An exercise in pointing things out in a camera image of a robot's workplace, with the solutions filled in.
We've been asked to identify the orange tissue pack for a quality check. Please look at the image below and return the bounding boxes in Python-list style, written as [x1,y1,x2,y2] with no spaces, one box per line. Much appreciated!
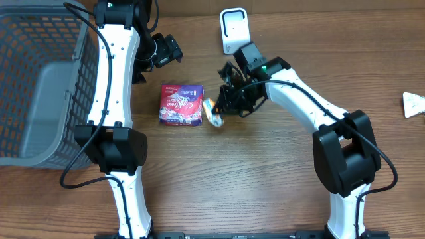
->
[203,98,224,127]

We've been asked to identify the red purple pad pack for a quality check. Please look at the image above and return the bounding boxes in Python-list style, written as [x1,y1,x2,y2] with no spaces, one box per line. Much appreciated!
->
[159,84,204,126]

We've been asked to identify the white Pantene tube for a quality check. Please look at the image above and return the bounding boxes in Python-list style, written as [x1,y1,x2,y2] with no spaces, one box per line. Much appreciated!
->
[402,92,425,118]

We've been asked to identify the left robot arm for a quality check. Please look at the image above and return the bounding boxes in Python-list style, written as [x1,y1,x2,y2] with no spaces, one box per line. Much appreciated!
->
[74,1,183,238]

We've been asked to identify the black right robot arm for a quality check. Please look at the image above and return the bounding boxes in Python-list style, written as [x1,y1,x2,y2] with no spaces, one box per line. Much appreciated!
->
[208,42,381,238]

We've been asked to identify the white barcode scanner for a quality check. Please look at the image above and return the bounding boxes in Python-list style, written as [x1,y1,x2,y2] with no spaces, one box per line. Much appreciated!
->
[219,7,250,54]

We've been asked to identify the dark grey plastic basket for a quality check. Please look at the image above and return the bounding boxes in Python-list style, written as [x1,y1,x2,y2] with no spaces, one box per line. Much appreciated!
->
[1,1,98,169]

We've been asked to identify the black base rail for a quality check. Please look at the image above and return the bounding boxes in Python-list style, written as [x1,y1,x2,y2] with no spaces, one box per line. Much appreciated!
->
[94,230,390,239]

